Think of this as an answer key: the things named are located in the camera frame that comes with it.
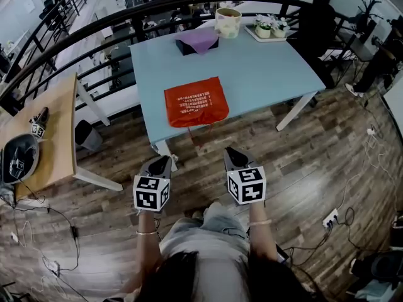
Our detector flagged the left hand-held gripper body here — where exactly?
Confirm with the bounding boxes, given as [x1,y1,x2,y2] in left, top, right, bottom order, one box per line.
[132,155,173,213]

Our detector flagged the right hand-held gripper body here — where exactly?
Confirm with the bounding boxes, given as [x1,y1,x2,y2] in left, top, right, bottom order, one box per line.
[223,146,267,206]

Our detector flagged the red drawstring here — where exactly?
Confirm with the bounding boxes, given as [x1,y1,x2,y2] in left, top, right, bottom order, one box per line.
[187,125,203,150]

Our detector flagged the orange drawstring bag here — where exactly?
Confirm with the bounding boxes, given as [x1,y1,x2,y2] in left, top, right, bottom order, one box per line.
[163,76,230,129]

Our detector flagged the person's left forearm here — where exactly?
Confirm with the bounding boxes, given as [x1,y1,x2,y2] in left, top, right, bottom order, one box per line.
[121,210,162,294]

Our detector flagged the person's right forearm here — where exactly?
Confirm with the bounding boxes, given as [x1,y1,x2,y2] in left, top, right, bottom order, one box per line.
[247,199,280,264]

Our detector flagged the person's jeans legs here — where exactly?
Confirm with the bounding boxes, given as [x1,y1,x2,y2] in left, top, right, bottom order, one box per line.
[190,201,250,243]

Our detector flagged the grey trash bin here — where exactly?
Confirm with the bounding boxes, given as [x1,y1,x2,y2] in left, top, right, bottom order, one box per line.
[74,119,103,152]

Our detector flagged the person's grey shirt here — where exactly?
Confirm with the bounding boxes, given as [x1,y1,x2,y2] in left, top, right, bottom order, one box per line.
[156,217,253,302]

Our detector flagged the wooden side desk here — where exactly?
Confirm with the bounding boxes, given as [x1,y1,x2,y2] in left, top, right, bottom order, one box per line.
[0,72,124,201]

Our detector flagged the light blue table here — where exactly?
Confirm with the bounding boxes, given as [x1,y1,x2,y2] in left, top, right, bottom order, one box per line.
[129,20,327,171]

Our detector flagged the small white power strip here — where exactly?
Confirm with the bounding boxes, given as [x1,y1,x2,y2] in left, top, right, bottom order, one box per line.
[46,260,61,277]

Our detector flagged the spare hand-held gripper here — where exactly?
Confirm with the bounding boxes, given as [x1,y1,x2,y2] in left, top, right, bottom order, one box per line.
[29,106,50,138]

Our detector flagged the grey helmet headset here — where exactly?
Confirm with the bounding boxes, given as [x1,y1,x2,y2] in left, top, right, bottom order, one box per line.
[0,133,40,186]

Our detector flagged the black box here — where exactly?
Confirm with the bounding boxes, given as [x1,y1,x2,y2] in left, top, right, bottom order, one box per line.
[174,38,220,57]

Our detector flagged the white tray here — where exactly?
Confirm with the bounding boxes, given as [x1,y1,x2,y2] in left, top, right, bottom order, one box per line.
[244,24,289,43]

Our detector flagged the purple cloth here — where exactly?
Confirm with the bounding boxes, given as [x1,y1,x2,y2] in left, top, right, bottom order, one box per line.
[174,30,220,55]

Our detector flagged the white potted flowers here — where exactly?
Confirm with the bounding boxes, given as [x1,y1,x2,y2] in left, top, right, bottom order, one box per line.
[271,16,291,38]
[253,13,273,39]

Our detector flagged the black backpack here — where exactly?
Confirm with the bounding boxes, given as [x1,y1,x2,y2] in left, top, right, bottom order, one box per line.
[349,249,403,302]

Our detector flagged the black chair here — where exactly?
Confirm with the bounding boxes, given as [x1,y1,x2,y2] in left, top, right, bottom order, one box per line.
[287,1,343,89]

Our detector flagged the white board panel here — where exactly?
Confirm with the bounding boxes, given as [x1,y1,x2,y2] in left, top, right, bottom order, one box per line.
[382,77,403,133]

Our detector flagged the black metal railing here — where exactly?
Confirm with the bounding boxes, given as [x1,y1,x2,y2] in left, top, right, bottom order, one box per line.
[0,0,356,116]

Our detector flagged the black coat rack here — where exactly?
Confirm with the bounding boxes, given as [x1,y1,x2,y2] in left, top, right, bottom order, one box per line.
[348,0,385,44]

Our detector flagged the black cable with adapter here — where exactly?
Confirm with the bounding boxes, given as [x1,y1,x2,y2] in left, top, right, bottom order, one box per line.
[14,181,80,272]

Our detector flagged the white cable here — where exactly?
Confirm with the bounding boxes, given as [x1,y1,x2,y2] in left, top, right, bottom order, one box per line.
[338,127,399,223]

